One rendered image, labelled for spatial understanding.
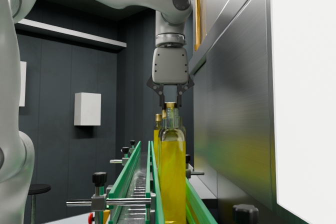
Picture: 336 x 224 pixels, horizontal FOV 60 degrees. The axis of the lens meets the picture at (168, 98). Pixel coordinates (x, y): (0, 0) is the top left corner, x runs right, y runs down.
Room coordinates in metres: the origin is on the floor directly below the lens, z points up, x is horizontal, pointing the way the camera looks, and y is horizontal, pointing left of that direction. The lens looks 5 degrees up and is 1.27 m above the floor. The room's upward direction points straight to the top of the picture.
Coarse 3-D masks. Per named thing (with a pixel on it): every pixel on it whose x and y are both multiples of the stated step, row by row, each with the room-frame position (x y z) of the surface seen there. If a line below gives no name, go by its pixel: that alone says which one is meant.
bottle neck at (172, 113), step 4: (168, 108) 0.68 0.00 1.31; (172, 108) 0.68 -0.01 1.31; (176, 108) 0.68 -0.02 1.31; (168, 112) 0.68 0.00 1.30; (172, 112) 0.68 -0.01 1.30; (176, 112) 0.68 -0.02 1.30; (168, 116) 0.68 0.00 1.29; (172, 116) 0.68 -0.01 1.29; (176, 116) 0.68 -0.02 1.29; (168, 120) 0.68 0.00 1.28; (172, 120) 0.68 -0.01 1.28; (176, 120) 0.68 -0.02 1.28; (168, 124) 0.68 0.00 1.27; (172, 124) 0.68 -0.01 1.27; (176, 124) 0.68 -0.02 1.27
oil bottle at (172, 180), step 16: (176, 128) 0.68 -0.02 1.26; (160, 144) 0.68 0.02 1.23; (176, 144) 0.66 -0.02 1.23; (160, 160) 0.68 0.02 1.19; (176, 160) 0.66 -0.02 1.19; (160, 176) 0.67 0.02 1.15; (176, 176) 0.66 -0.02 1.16; (160, 192) 0.67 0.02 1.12; (176, 192) 0.66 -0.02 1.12; (176, 208) 0.66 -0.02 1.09
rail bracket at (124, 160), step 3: (123, 147) 1.16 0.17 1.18; (126, 147) 1.16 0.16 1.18; (123, 150) 1.16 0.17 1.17; (126, 150) 1.16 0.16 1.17; (123, 153) 1.16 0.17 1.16; (126, 153) 1.16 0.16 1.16; (123, 156) 1.16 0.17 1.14; (126, 156) 1.16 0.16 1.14; (123, 159) 1.16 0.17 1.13; (126, 159) 1.16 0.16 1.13; (111, 162) 1.16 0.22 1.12; (114, 162) 1.16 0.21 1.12; (117, 162) 1.16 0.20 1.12; (120, 162) 1.16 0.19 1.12; (123, 162) 1.16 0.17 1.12; (123, 165) 1.16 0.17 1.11
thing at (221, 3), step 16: (208, 0) 0.99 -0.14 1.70; (224, 0) 0.78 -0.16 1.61; (240, 0) 0.57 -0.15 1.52; (208, 16) 0.99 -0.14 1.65; (224, 16) 0.70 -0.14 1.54; (208, 32) 0.89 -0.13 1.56; (208, 48) 0.89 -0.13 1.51; (192, 64) 1.23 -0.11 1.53; (208, 176) 1.03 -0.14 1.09; (224, 192) 0.81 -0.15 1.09; (240, 192) 0.67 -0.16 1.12; (224, 208) 0.81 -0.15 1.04
